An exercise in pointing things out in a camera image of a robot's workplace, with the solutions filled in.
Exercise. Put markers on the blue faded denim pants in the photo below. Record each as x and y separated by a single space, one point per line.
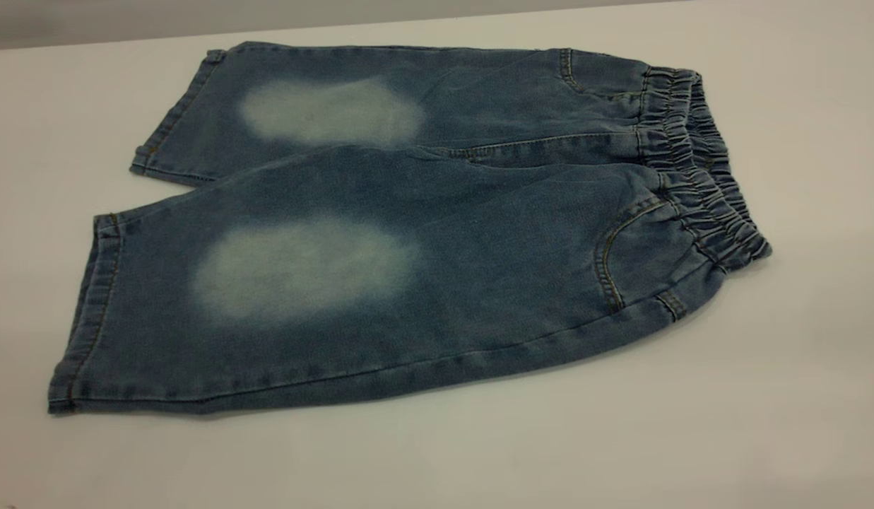
479 233

